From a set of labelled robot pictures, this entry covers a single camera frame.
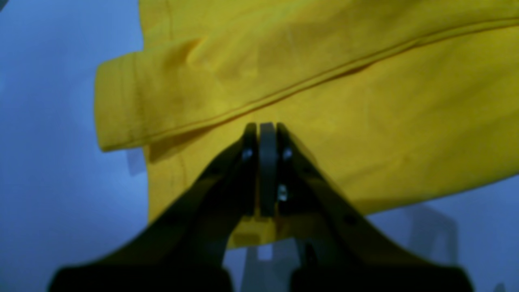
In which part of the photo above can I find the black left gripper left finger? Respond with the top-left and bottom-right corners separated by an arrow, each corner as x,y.
93,122 -> 277,268

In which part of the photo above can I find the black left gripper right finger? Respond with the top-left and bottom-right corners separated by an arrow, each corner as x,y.
276,122 -> 430,268

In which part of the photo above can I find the orange T-shirt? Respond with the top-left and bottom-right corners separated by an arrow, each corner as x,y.
94,0 -> 519,249

